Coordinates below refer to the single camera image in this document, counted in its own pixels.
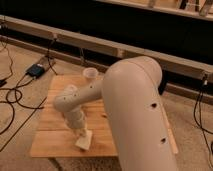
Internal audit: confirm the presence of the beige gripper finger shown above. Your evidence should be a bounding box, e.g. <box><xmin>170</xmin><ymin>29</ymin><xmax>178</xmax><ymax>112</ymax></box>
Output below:
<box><xmin>79</xmin><ymin>130</ymin><xmax>87</xmax><ymax>139</ymax></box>

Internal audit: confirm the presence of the white ribbed gripper body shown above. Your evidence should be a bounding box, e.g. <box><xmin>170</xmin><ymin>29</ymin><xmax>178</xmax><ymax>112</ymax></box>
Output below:
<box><xmin>64</xmin><ymin>107</ymin><xmax>87</xmax><ymax>134</ymax></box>

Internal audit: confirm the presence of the white sponge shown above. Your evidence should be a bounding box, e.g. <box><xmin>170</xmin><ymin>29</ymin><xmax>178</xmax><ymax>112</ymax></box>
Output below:
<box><xmin>75</xmin><ymin>130</ymin><xmax>93</xmax><ymax>150</ymax></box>

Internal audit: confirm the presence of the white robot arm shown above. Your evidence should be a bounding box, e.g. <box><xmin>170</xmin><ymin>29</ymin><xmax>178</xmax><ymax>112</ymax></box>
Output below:
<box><xmin>53</xmin><ymin>56</ymin><xmax>178</xmax><ymax>171</ymax></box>

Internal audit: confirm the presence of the dark blue power adapter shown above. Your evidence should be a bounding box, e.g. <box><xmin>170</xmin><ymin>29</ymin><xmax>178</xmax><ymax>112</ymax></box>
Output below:
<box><xmin>26</xmin><ymin>64</ymin><xmax>45</xmax><ymax>78</ymax></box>

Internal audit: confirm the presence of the black floor cable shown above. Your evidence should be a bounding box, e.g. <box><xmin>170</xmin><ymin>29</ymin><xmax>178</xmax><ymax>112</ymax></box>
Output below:
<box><xmin>0</xmin><ymin>36</ymin><xmax>58</xmax><ymax>153</ymax></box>

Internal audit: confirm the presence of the long beige floor rail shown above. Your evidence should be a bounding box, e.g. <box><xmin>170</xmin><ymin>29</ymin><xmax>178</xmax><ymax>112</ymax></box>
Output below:
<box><xmin>0</xmin><ymin>14</ymin><xmax>213</xmax><ymax>84</ymax></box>

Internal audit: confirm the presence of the black cable right side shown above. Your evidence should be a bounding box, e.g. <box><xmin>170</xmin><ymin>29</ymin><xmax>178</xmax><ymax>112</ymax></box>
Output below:
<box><xmin>193</xmin><ymin>79</ymin><xmax>213</xmax><ymax>169</ymax></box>

